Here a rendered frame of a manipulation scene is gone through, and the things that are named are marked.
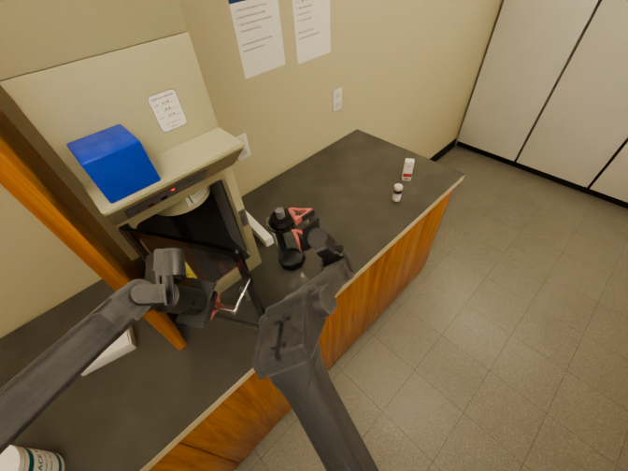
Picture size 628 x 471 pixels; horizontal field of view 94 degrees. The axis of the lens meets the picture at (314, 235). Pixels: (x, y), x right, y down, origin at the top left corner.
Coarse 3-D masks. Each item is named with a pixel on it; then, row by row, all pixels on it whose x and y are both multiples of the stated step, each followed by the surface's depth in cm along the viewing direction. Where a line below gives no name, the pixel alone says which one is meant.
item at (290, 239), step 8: (296, 224) 97; (272, 232) 96; (288, 232) 97; (280, 240) 99; (288, 240) 100; (280, 248) 103; (288, 248) 102; (296, 248) 104; (280, 256) 107; (288, 256) 106; (296, 256) 107; (288, 264) 109
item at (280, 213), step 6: (276, 210) 95; (282, 210) 95; (288, 210) 99; (270, 216) 98; (276, 216) 98; (282, 216) 96; (288, 216) 97; (270, 222) 97; (276, 222) 95; (282, 222) 95; (288, 222) 95; (276, 228) 95; (282, 228) 95
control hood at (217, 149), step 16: (192, 144) 68; (208, 144) 67; (224, 144) 67; (240, 144) 67; (160, 160) 64; (176, 160) 64; (192, 160) 63; (208, 160) 63; (224, 160) 69; (160, 176) 60; (176, 176) 60; (192, 176) 64; (208, 176) 74; (96, 192) 58; (144, 192) 57; (160, 192) 61; (112, 208) 54; (128, 208) 59
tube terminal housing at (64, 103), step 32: (64, 64) 48; (96, 64) 51; (128, 64) 54; (160, 64) 58; (192, 64) 62; (32, 96) 48; (64, 96) 50; (96, 96) 53; (128, 96) 57; (192, 96) 65; (64, 128) 53; (96, 128) 56; (128, 128) 60; (160, 128) 64; (192, 128) 69; (64, 160) 55; (192, 192) 77; (256, 256) 111
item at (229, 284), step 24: (144, 240) 69; (168, 240) 65; (192, 240) 64; (192, 264) 71; (216, 264) 67; (240, 264) 64; (216, 288) 77; (240, 288) 73; (216, 312) 90; (240, 312) 85
